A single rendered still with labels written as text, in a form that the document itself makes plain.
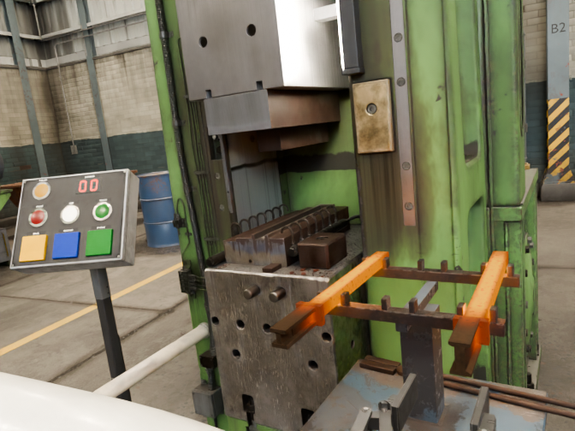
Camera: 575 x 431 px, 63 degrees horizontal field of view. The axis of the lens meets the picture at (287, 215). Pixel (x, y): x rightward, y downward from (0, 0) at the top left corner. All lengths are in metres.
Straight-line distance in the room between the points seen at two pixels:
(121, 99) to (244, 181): 8.27
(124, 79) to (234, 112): 8.44
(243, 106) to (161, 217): 4.70
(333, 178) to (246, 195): 0.32
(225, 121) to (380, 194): 0.44
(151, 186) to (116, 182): 4.35
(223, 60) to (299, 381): 0.84
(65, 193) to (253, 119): 0.65
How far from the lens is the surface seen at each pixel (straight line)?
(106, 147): 10.09
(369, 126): 1.19
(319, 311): 0.77
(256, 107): 1.19
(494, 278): 0.88
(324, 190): 1.66
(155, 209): 5.86
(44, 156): 10.79
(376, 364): 1.14
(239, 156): 1.49
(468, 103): 1.53
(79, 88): 10.50
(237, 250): 1.30
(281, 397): 1.33
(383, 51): 1.20
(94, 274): 1.60
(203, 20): 1.30
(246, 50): 1.21
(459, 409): 1.03
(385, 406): 0.53
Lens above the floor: 1.27
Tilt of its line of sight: 11 degrees down
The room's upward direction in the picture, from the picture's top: 6 degrees counter-clockwise
